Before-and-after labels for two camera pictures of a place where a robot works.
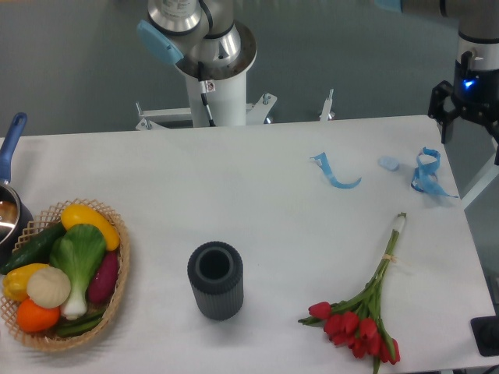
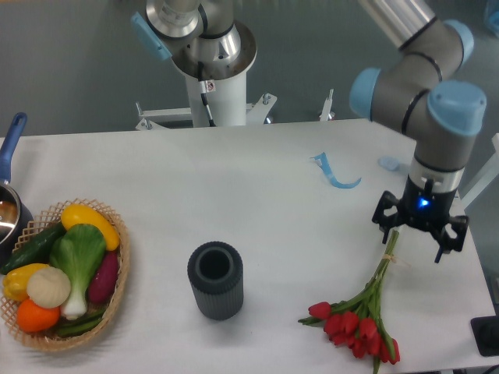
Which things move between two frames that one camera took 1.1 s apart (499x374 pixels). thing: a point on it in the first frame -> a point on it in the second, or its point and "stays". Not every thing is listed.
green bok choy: (79, 250) stays
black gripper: (475, 92) -> (425, 207)
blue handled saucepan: (15, 219) stays
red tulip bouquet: (355, 323) stays
